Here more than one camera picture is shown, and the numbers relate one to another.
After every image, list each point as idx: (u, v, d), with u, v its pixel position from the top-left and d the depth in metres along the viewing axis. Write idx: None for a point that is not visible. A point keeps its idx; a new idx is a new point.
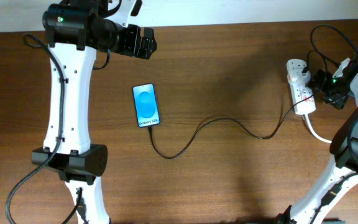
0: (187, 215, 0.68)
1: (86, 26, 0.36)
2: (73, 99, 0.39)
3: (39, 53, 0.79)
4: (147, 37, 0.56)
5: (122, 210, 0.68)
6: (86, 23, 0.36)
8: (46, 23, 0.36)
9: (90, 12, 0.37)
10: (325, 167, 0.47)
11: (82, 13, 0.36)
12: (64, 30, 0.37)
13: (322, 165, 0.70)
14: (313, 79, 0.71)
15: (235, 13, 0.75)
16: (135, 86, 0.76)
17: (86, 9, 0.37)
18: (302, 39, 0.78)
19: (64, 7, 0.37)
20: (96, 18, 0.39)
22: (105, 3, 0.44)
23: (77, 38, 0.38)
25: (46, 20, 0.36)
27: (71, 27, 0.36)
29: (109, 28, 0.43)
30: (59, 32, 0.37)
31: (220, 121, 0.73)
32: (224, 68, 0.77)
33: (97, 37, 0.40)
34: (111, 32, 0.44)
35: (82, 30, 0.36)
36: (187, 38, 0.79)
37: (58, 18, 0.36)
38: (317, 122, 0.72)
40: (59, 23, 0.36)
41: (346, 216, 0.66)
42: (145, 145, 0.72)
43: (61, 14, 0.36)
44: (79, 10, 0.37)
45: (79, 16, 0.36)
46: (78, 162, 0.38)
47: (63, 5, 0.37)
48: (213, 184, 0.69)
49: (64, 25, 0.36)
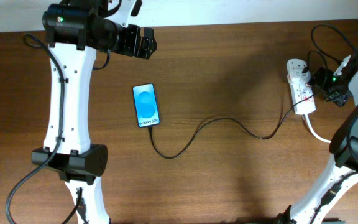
0: (187, 215, 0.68)
1: (86, 26, 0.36)
2: (73, 99, 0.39)
3: (39, 53, 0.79)
4: (147, 37, 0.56)
5: (122, 210, 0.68)
6: (87, 23, 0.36)
8: (46, 23, 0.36)
9: (91, 12, 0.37)
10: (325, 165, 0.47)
11: (82, 13, 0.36)
12: (64, 30, 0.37)
13: (322, 165, 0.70)
14: (315, 77, 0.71)
15: (235, 13, 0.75)
16: (135, 86, 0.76)
17: (86, 9, 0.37)
18: (302, 39, 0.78)
19: (64, 7, 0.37)
20: (96, 18, 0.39)
22: (105, 3, 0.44)
23: (77, 38, 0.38)
25: (46, 20, 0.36)
27: (71, 27, 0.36)
29: (109, 28, 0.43)
30: (59, 32, 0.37)
31: (220, 121, 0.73)
32: (224, 68, 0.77)
33: (96, 37, 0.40)
34: (111, 32, 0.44)
35: (82, 30, 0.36)
36: (187, 38, 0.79)
37: (58, 18, 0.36)
38: (317, 122, 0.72)
40: (59, 23, 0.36)
41: (346, 216, 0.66)
42: (145, 145, 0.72)
43: (61, 14, 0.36)
44: (79, 10, 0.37)
45: (79, 16, 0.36)
46: (78, 162, 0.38)
47: (63, 5, 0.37)
48: (213, 184, 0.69)
49: (63, 25, 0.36)
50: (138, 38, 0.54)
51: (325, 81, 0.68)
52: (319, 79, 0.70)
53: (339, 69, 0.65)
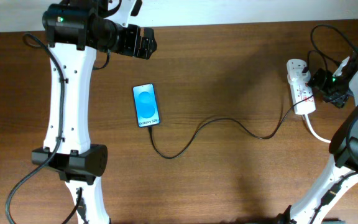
0: (187, 215, 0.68)
1: (86, 26, 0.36)
2: (73, 99, 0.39)
3: (38, 53, 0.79)
4: (147, 37, 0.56)
5: (122, 210, 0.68)
6: (87, 23, 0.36)
8: (46, 23, 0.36)
9: (91, 12, 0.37)
10: (325, 166, 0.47)
11: (82, 13, 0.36)
12: (64, 30, 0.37)
13: (322, 165, 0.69)
14: (313, 78, 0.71)
15: (235, 13, 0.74)
16: (135, 86, 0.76)
17: (86, 9, 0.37)
18: (302, 39, 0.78)
19: (64, 8, 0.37)
20: (96, 18, 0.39)
22: (105, 3, 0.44)
23: (77, 38, 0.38)
25: (46, 20, 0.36)
27: (71, 27, 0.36)
29: (109, 29, 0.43)
30: (60, 32, 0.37)
31: (220, 121, 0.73)
32: (224, 68, 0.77)
33: (96, 37, 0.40)
34: (111, 32, 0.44)
35: (82, 30, 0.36)
36: (187, 38, 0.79)
37: (58, 18, 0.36)
38: (317, 122, 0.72)
40: (59, 23, 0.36)
41: (346, 216, 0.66)
42: (145, 145, 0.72)
43: (61, 14, 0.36)
44: (79, 10, 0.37)
45: (79, 16, 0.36)
46: (78, 162, 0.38)
47: (63, 5, 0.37)
48: (213, 184, 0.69)
49: (63, 25, 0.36)
50: (138, 38, 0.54)
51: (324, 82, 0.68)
52: (318, 79, 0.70)
53: (338, 70, 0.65)
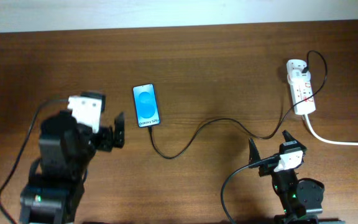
0: (187, 215, 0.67)
1: (62, 204, 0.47)
2: None
3: (40, 54, 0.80)
4: (120, 129, 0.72)
5: (122, 210, 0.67)
6: (64, 201, 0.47)
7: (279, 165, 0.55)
8: (23, 201, 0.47)
9: (68, 190, 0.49)
10: None
11: (61, 191, 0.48)
12: (40, 208, 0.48)
13: (324, 165, 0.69)
14: (277, 159, 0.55)
15: (235, 12, 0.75)
16: (135, 86, 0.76)
17: (65, 186, 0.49)
18: (301, 40, 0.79)
19: (44, 188, 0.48)
20: (73, 193, 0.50)
22: (82, 169, 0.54)
23: (55, 213, 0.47)
25: (24, 199, 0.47)
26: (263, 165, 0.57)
27: (50, 204, 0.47)
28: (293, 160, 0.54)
29: (66, 155, 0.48)
30: (36, 208, 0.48)
31: (221, 121, 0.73)
32: (224, 68, 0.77)
33: (74, 189, 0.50)
34: (80, 185, 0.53)
35: (58, 208, 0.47)
36: (186, 37, 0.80)
37: (36, 198, 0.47)
38: (317, 123, 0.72)
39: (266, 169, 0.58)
40: (36, 201, 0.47)
41: (347, 216, 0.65)
42: (145, 145, 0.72)
43: (39, 193, 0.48)
44: (59, 188, 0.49)
45: (59, 195, 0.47)
46: None
47: (45, 183, 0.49)
48: (214, 184, 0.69)
49: (41, 202, 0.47)
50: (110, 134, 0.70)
51: (293, 187, 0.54)
52: (294, 185, 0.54)
53: (279, 167, 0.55)
